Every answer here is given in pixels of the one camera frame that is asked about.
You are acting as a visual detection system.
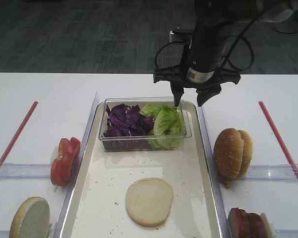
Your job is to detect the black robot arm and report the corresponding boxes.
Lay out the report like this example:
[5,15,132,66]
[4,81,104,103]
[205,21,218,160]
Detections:
[153,0,298,106]

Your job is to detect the left clear long rail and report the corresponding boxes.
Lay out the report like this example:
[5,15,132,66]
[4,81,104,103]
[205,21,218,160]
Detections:
[50,92,99,238]

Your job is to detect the clear track behind tomato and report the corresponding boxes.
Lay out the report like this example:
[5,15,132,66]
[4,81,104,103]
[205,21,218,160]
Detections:
[0,162,51,179]

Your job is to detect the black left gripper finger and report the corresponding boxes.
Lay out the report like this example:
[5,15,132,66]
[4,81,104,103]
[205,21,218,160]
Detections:
[170,82,184,107]

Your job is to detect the red rod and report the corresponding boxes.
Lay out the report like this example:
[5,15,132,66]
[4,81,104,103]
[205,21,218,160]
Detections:
[0,101,39,168]
[258,101,298,180]

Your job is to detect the clear track behind patties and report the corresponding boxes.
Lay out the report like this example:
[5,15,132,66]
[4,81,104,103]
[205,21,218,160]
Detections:
[276,230,298,238]

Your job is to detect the clear long rail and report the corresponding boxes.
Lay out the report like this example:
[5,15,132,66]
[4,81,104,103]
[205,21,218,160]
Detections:
[197,107,231,238]
[50,92,99,238]

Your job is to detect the green lettuce pile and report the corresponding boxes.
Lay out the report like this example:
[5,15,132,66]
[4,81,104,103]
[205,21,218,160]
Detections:
[141,104,182,149]

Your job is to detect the white pusher behind tomato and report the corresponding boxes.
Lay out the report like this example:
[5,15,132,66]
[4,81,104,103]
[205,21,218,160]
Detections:
[51,147,63,164]

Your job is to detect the tomato slices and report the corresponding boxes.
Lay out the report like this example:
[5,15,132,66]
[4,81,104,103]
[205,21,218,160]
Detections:
[50,137,80,187]

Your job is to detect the sesame burger bun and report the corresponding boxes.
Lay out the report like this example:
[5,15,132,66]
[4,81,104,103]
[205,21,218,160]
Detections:
[213,128,253,180]

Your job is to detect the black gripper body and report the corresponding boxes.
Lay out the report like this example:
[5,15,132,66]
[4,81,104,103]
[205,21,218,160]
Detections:
[153,65,240,89]

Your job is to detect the clear plastic container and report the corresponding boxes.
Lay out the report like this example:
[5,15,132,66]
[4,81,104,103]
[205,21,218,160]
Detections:
[98,97,192,152]

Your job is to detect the bottom bun slice on tray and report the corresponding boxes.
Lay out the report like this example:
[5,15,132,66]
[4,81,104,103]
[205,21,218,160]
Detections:
[125,178,173,227]

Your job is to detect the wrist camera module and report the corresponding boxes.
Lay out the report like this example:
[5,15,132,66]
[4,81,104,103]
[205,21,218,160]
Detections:
[169,27,194,44]

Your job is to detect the clear track behind sesame bun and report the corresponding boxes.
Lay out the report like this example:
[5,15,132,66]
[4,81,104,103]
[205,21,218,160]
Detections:
[243,164,298,182]

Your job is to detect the upright bun half left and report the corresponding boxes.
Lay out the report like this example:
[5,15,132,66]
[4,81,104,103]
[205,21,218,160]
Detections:
[9,196,50,238]

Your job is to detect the left red rod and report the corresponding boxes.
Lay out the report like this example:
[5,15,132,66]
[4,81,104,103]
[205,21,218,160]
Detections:
[0,101,39,168]

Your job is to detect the metal serving tray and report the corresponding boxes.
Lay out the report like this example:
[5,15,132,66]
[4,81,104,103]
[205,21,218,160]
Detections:
[60,102,221,238]

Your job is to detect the meat patty slices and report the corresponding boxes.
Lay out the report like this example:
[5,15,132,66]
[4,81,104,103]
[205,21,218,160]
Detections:
[228,208,268,238]

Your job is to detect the right red rod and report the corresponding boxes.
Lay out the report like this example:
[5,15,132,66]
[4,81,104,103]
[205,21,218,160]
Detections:
[258,101,298,180]

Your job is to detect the white pusher behind patties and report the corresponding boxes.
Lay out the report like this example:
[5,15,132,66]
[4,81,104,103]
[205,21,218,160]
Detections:
[260,212,277,238]

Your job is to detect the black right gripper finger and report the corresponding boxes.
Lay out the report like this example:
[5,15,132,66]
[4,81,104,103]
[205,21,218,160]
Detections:
[196,84,222,107]

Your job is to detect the purple cabbage shreds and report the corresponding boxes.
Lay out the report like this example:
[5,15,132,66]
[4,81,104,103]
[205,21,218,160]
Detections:
[103,104,154,137]

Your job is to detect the right clear long rail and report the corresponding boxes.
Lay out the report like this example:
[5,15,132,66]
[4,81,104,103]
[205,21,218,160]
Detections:
[197,107,231,238]

